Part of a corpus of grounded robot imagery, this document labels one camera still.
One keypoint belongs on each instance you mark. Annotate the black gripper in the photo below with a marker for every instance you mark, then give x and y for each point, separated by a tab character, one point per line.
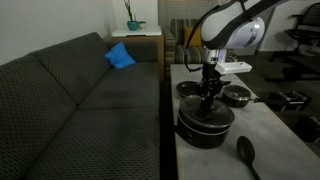
211	83

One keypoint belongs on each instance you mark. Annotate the large black pot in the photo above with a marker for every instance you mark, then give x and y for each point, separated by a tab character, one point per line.
220	115

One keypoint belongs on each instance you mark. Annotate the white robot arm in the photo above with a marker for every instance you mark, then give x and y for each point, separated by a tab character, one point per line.
233	26

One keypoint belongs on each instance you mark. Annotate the small glass lid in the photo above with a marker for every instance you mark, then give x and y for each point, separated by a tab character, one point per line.
236	90

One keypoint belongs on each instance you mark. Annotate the big black pot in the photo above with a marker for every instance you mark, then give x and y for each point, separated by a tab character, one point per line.
200	136

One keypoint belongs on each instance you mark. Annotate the teal plant pot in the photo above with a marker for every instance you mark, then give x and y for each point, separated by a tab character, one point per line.
132	25

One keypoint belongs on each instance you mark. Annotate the black frying pan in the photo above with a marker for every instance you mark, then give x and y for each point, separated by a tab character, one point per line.
186	88

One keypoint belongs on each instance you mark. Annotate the small black saucepan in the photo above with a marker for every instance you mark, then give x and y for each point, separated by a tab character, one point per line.
235	98

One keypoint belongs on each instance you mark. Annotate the black serving spoon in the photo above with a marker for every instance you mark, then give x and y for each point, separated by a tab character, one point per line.
246	151

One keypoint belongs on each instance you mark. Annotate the striped armchair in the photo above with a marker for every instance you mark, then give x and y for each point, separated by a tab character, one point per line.
176	43

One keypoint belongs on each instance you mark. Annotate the yellow cushion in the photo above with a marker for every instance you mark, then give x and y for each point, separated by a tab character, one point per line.
191	36

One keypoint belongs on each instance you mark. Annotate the grey top coffee table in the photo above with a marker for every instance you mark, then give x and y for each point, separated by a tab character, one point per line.
266	140

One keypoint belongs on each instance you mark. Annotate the black floor equipment box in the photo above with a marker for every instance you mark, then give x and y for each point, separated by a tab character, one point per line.
288	99
308	128

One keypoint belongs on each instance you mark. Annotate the wooden side table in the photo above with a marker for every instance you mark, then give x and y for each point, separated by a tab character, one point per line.
140	45

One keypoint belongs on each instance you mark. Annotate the grey window blinds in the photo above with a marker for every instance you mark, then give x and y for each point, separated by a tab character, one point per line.
180	9

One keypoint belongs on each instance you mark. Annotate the blue throw pillow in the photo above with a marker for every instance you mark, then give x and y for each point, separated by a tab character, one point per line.
119	56

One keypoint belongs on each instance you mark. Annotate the white flat board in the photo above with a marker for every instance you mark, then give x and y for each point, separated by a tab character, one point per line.
136	32

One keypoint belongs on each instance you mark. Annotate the black office chair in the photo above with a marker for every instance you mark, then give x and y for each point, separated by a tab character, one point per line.
301	30

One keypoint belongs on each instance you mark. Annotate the green potted plant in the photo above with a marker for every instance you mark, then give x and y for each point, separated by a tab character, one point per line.
128	10

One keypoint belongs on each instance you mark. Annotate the dark grey fabric sofa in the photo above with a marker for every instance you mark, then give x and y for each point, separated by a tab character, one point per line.
83	110

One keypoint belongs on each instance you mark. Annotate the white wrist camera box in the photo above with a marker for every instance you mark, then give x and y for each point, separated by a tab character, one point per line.
233	67

